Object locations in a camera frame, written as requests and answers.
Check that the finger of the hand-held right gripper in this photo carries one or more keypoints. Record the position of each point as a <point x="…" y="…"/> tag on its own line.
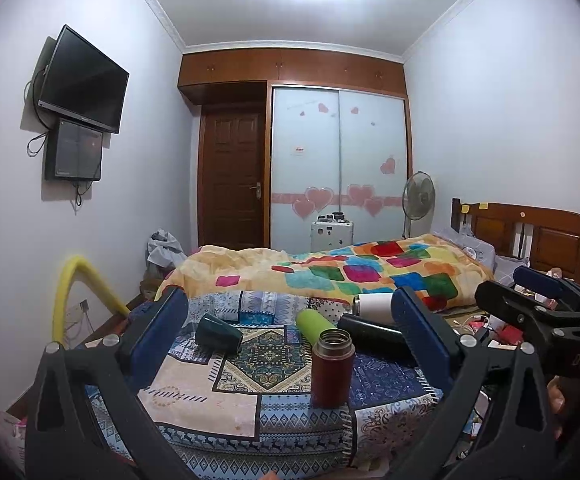
<point x="507" y="305"/>
<point x="544" y="282"/>

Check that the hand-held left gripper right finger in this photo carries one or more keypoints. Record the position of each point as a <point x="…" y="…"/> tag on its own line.
<point x="422" y="335"/>

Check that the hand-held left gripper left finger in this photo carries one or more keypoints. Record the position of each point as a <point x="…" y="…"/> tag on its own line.
<point x="162" y="342"/>

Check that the lime green bottle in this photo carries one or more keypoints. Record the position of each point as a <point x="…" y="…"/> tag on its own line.
<point x="315" y="327"/>

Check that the dark green cup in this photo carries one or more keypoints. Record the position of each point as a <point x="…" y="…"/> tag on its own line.
<point x="217" y="334"/>

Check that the person's right hand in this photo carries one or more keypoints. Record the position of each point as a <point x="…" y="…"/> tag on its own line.
<point x="558" y="402"/>

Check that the wooden bed headboard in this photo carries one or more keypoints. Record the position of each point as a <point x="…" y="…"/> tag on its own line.
<point x="534" y="240"/>

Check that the black bottle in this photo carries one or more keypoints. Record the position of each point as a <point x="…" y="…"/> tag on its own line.
<point x="374" y="337"/>

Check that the white cylindrical bottle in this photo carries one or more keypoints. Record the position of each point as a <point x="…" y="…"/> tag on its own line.
<point x="374" y="307"/>

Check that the grey patterned pillow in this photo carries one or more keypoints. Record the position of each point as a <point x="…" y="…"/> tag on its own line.
<point x="469" y="247"/>

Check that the blue patterned blanket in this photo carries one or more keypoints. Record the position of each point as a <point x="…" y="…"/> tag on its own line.
<point x="230" y="400"/>

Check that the pile of grey clothes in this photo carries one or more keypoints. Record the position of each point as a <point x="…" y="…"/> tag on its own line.
<point x="164" y="252"/>

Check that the dark red thermos bottle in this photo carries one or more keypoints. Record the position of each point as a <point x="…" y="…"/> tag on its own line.
<point x="332" y="375"/>

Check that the yellow foam tube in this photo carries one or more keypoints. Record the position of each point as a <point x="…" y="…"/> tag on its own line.
<point x="70" y="290"/>

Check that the colourful patchwork quilt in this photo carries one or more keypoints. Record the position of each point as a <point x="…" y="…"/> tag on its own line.
<point x="320" y="270"/>

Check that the white box appliance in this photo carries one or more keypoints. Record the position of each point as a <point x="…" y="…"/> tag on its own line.
<point x="331" y="234"/>

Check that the standing electric fan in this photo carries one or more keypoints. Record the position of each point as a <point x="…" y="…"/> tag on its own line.
<point x="418" y="197"/>

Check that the brown wooden door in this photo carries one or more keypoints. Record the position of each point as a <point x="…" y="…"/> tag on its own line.
<point x="232" y="177"/>

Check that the wooden wardrobe with sliding doors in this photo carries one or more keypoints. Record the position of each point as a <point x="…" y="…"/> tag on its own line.
<point x="340" y="150"/>

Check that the wall power socket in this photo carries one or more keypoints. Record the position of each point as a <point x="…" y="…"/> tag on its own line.
<point x="84" y="305"/>

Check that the small black wall monitor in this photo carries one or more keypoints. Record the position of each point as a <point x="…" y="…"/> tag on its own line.
<point x="75" y="150"/>

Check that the wall-mounted black television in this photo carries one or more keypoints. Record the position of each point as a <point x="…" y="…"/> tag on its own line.
<point x="82" y="85"/>

